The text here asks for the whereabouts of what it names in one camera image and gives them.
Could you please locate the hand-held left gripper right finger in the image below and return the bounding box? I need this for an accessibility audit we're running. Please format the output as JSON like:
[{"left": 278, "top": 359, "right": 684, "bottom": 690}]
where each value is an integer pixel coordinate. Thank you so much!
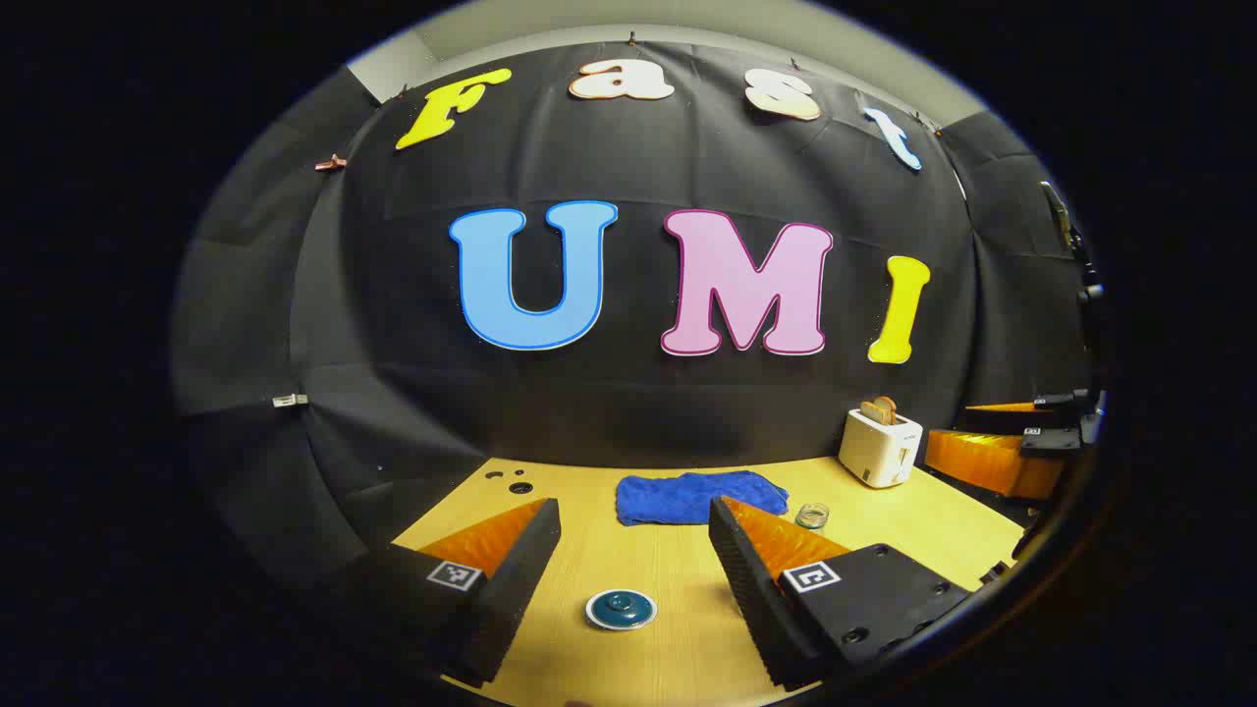
[{"left": 709, "top": 495, "right": 983, "bottom": 688}]

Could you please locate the black backdrop cloth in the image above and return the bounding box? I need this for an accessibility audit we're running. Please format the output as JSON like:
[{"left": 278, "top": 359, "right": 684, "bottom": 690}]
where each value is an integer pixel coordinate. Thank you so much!
[{"left": 172, "top": 39, "right": 1106, "bottom": 590}]

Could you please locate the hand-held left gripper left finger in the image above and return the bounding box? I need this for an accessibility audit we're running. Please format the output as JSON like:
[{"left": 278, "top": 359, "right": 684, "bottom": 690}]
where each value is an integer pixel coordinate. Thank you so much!
[{"left": 368, "top": 498, "right": 562, "bottom": 688}]

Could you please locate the white toaster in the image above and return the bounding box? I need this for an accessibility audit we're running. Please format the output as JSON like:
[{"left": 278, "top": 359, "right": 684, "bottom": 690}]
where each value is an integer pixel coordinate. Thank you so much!
[{"left": 838, "top": 408, "right": 924, "bottom": 489}]

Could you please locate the blue towel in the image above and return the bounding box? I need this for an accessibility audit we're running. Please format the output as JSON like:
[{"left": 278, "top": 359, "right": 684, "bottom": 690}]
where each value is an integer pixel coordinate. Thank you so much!
[{"left": 616, "top": 470, "right": 790, "bottom": 527}]

